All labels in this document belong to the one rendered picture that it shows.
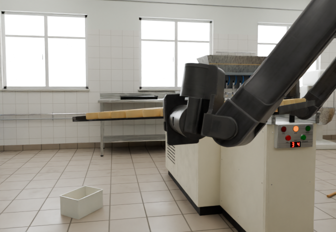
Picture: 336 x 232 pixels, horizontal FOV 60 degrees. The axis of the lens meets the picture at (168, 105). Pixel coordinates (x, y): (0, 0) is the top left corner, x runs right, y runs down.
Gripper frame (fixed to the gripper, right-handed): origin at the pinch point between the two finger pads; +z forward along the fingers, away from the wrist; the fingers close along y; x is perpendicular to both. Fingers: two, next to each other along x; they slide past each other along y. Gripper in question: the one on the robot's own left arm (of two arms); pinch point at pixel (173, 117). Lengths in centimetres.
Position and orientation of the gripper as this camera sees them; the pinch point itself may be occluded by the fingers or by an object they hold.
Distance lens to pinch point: 67.4
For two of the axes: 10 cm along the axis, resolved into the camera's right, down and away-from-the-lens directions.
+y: 0.5, 10.0, 0.2
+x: 9.8, -0.6, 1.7
